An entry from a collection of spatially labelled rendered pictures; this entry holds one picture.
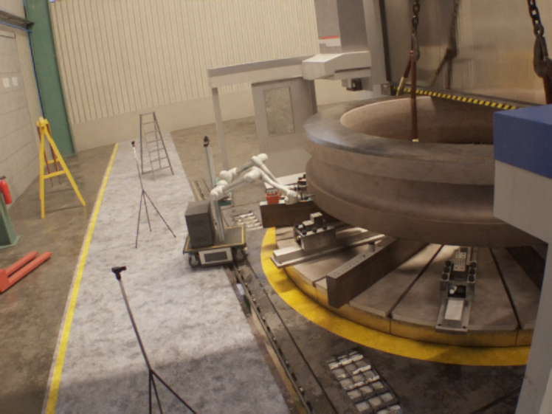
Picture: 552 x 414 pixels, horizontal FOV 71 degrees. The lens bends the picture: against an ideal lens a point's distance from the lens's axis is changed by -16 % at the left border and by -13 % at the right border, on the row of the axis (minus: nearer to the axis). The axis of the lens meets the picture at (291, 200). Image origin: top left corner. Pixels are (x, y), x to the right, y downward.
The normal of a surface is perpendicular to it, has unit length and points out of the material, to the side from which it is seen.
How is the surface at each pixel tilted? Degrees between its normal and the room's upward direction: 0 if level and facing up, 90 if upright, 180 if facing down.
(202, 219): 90
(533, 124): 90
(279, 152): 90
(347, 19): 90
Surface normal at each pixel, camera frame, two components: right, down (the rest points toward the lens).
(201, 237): 0.11, 0.33
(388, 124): 0.48, 0.25
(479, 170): -0.36, 0.36
